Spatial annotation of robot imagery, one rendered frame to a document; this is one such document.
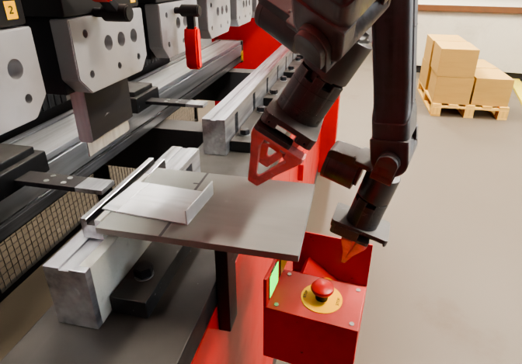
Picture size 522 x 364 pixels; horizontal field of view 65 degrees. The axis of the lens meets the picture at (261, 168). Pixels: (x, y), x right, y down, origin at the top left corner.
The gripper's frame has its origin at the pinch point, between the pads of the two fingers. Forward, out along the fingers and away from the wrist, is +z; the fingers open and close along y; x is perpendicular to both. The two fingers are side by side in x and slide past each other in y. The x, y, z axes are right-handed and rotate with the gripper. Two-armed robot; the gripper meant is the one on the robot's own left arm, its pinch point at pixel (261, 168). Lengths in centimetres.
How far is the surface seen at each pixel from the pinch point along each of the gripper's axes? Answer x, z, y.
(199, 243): -1.6, 8.8, 8.3
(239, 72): -27, 37, -131
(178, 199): -7.4, 11.7, -0.4
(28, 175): -30.1, 24.3, -1.3
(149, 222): -8.5, 12.5, 5.8
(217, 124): -13.2, 20.2, -43.0
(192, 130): -20, 33, -57
